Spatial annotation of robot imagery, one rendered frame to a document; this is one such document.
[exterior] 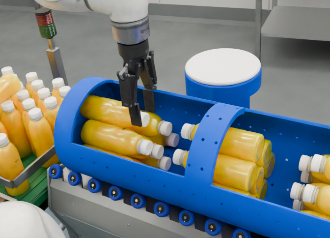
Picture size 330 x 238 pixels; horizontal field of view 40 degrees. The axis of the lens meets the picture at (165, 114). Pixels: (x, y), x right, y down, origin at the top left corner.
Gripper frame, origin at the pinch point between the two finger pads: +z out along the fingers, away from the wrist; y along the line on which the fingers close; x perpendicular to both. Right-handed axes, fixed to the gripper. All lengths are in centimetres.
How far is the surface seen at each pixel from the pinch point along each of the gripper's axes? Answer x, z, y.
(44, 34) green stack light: 65, 2, 32
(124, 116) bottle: 4.1, 1.7, -2.7
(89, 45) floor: 223, 120, 229
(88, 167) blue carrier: 9.6, 11.9, -14.7
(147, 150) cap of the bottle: -4.5, 7.8, -6.5
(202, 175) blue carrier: -23.9, 3.7, -13.6
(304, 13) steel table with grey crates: 34, 91, 294
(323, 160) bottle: -47.3, 1.4, -0.9
